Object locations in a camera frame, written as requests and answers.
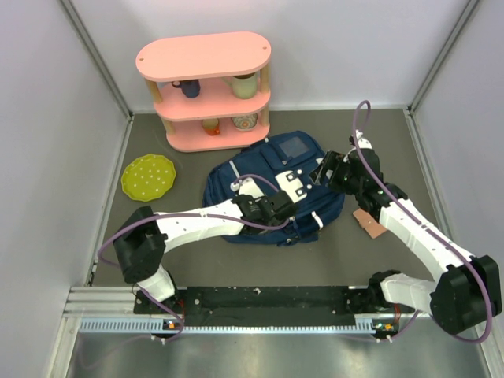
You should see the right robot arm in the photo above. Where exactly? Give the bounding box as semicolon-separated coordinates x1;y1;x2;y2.
309;136;502;335

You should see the pink three-tier wooden shelf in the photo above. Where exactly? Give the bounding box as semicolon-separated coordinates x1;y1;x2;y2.
135;31;272;153

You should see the green polka dot plate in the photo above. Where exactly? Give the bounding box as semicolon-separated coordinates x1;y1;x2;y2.
120;154;176;202

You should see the dark blue mug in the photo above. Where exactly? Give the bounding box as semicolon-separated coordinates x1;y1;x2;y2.
171;80;201;98

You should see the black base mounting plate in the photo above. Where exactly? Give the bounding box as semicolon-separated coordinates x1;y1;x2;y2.
136;286;395;315

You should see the small orange cup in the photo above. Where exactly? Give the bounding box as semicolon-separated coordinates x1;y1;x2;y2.
202;118;221;136

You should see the patterned ceramic bowl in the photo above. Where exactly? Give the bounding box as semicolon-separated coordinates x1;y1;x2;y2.
232;113;258;132

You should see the navy blue student backpack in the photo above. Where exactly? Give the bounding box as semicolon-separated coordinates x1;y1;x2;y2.
202;131;345;246

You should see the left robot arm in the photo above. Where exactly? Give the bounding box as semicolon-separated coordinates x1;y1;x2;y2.
112;175;297;313

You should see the pale green mug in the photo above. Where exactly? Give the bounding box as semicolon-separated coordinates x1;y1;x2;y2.
222;73;258;99

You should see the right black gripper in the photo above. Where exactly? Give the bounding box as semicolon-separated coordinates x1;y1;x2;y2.
309;150;362;196

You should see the aluminium frame rail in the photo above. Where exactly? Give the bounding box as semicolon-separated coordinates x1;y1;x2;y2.
46;285;504;378

